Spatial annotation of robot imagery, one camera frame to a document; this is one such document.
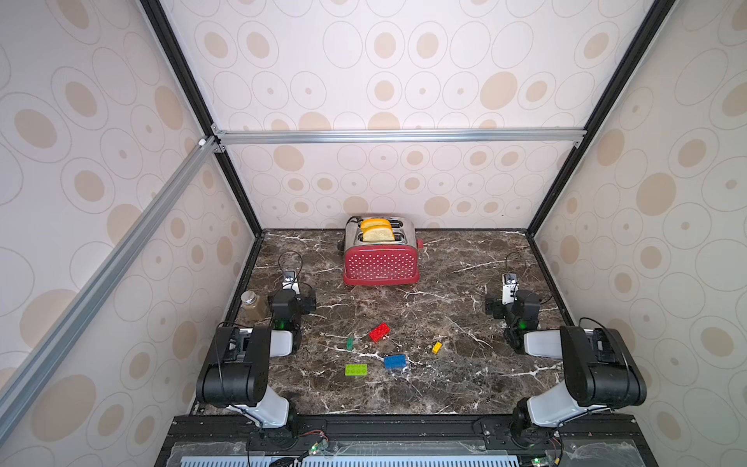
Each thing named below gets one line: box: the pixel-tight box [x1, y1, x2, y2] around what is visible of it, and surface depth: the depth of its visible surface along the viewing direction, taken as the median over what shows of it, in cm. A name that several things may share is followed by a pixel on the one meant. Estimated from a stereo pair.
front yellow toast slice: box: [361, 227, 395, 243], surface depth 94 cm
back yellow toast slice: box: [360, 217, 393, 230], surface depth 96 cm
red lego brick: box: [368, 322, 392, 344], surface depth 92 cm
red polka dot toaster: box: [337, 215, 425, 287], surface depth 96 cm
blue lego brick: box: [384, 354, 408, 370], surface depth 87 cm
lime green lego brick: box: [345, 363, 369, 377], surface depth 85 cm
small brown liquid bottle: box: [240, 289, 268, 323], surface depth 91 cm
